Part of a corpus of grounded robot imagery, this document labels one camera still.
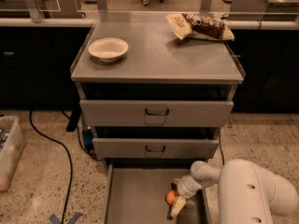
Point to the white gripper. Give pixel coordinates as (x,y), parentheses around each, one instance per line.
(188,187)

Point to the orange fruit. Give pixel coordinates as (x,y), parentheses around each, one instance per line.
(170,197)

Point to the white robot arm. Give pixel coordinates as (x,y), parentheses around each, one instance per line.
(247,193)

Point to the bottom grey drawer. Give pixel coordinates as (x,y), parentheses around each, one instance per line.
(137,196)

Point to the grey drawer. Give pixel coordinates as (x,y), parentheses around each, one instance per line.
(155,148)
(137,196)
(156,113)

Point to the middle grey drawer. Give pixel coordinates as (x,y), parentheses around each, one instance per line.
(155,148)

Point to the grey drawer cabinet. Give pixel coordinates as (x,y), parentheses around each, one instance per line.
(157,67)

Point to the top grey drawer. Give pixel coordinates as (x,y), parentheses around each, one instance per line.
(156,113)

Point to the blue power box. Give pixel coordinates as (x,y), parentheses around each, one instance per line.
(87,137)

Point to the white bowl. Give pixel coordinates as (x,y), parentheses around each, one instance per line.
(108,50)

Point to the brown chip bag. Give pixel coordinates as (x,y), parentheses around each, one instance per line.
(197,26)

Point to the clear plastic bin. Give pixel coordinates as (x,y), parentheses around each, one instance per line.
(11,151)

